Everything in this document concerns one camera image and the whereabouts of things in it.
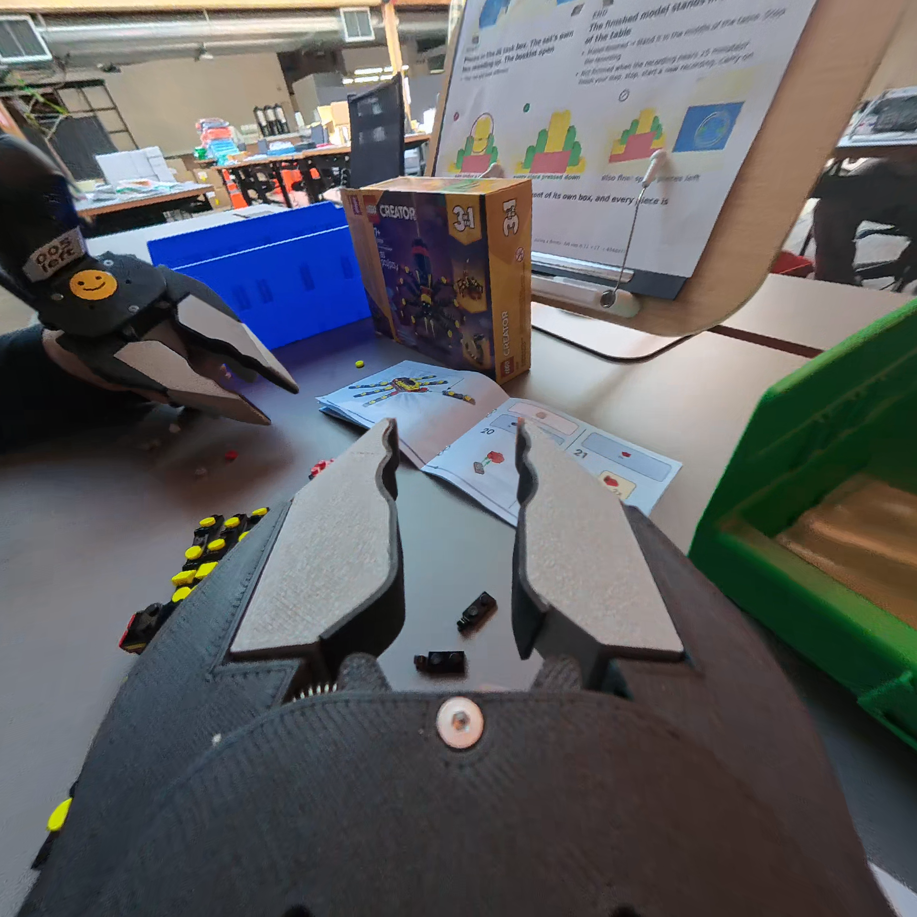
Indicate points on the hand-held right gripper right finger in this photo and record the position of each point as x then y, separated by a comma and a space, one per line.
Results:
594, 573

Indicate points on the silver air duct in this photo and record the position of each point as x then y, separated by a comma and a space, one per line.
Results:
215, 32

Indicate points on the person's left hand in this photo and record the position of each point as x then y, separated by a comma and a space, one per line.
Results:
129, 390

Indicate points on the building instruction booklet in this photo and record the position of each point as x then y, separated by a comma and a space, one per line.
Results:
430, 401

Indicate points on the black yellow brick spider model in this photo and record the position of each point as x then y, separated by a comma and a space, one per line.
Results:
192, 552

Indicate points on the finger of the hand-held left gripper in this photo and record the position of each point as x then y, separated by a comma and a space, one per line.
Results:
179, 380
222, 329

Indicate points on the green plastic bin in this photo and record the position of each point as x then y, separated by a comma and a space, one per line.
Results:
824, 430

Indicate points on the white stand ledge bar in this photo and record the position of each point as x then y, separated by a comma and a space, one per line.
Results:
566, 290

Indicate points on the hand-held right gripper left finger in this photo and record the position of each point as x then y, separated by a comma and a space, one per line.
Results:
322, 559

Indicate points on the printed instruction sheet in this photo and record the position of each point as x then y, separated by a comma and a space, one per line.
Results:
645, 71

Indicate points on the long background work table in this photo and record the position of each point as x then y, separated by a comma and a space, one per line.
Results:
286, 154

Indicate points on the purple toy set box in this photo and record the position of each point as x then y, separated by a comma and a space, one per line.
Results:
430, 286

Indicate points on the person's left forearm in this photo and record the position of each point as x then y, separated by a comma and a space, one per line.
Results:
43, 408

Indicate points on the black computer monitor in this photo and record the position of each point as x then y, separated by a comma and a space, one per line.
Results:
376, 136

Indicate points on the red black toy brick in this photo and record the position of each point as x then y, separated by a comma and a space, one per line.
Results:
321, 467

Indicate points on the instruction sheet on wooden stand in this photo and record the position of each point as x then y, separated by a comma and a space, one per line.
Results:
788, 215

